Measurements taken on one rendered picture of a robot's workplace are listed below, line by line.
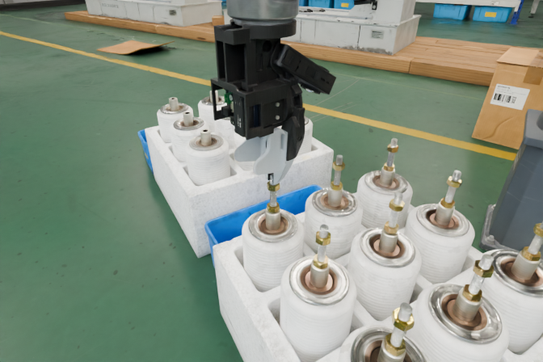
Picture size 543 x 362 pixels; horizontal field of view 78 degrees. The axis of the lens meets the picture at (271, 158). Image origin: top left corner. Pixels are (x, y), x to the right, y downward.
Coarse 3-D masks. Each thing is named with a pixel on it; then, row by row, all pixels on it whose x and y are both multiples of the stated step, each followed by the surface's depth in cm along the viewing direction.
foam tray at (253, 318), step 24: (240, 240) 59; (216, 264) 58; (240, 264) 54; (240, 288) 50; (240, 312) 51; (264, 312) 47; (360, 312) 47; (240, 336) 56; (264, 336) 44; (264, 360) 46; (288, 360) 41; (336, 360) 41; (504, 360) 41; (528, 360) 41
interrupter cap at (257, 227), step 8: (256, 216) 53; (264, 216) 53; (280, 216) 53; (288, 216) 53; (248, 224) 51; (256, 224) 51; (264, 224) 52; (280, 224) 52; (288, 224) 51; (296, 224) 51; (256, 232) 50; (264, 232) 50; (272, 232) 50; (280, 232) 50; (288, 232) 50; (296, 232) 50; (264, 240) 48; (272, 240) 48; (280, 240) 48
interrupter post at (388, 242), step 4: (384, 232) 46; (384, 236) 46; (388, 236) 45; (392, 236) 45; (396, 236) 45; (380, 240) 47; (384, 240) 46; (388, 240) 46; (392, 240) 45; (396, 240) 46; (380, 244) 47; (384, 244) 46; (388, 244) 46; (392, 244) 46; (380, 248) 47; (384, 248) 47; (388, 248) 46; (392, 248) 46; (388, 252) 47
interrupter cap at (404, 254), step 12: (372, 228) 50; (360, 240) 48; (372, 240) 48; (408, 240) 48; (372, 252) 46; (384, 252) 47; (396, 252) 47; (408, 252) 46; (384, 264) 44; (396, 264) 44; (408, 264) 45
